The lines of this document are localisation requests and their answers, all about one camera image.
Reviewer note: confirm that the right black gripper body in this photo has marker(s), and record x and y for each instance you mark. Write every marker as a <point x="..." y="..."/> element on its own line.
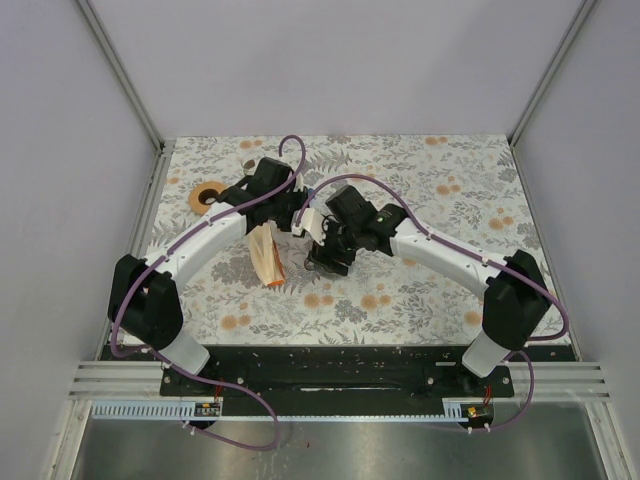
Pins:
<point x="345" y="234"/>

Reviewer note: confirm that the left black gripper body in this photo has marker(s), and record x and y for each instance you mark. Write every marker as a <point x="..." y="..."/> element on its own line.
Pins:
<point x="285" y="204"/>

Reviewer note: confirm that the coffee filter paper pack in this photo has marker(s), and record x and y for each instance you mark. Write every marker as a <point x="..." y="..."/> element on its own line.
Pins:
<point x="264" y="256"/>

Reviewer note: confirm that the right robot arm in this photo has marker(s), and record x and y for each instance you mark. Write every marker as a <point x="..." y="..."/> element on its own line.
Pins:
<point x="511" y="288"/>

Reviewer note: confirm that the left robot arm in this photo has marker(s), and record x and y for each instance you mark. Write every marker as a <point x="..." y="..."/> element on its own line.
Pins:
<point x="144" y="303"/>

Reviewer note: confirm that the small glass with coffee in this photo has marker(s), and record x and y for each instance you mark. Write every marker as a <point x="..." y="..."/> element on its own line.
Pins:
<point x="249" y="167"/>

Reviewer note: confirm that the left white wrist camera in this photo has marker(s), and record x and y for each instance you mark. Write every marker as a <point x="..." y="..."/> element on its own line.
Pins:
<point x="301" y="188"/>

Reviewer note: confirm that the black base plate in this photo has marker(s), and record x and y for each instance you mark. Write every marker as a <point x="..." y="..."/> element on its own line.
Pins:
<point x="339" y="383"/>

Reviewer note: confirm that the left aluminium frame post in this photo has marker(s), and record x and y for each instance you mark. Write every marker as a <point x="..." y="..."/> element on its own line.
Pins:
<point x="105" y="44"/>

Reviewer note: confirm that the aluminium frame post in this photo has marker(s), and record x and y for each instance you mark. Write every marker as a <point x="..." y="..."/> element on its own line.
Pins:
<point x="105" y="44"/>
<point x="561" y="52"/>

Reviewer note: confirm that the aluminium front rail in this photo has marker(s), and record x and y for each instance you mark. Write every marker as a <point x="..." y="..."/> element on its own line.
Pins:
<point x="553" y="381"/>

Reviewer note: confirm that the white slotted cable duct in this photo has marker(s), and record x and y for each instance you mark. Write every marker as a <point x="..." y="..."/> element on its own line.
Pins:
<point x="156" y="410"/>

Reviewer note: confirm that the right aluminium frame post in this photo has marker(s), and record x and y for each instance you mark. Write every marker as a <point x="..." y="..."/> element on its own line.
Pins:
<point x="561" y="52"/>

